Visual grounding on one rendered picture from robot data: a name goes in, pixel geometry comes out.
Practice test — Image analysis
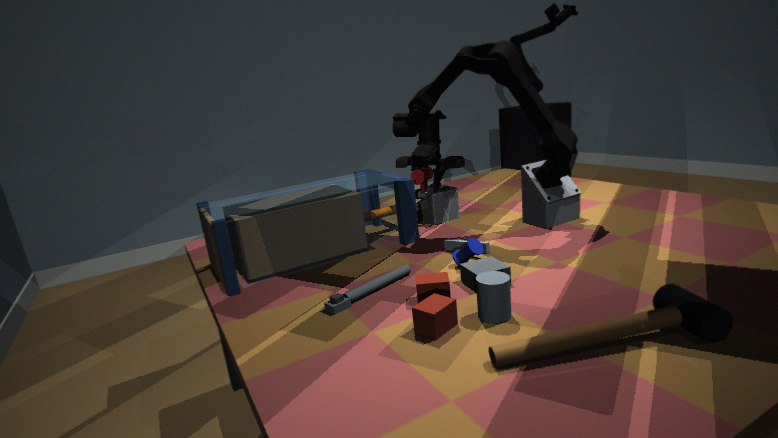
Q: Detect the reddish-brown cube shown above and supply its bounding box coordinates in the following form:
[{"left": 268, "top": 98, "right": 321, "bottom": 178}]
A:
[
  {"left": 416, "top": 272, "right": 451, "bottom": 303},
  {"left": 412, "top": 293, "right": 458, "bottom": 340}
]

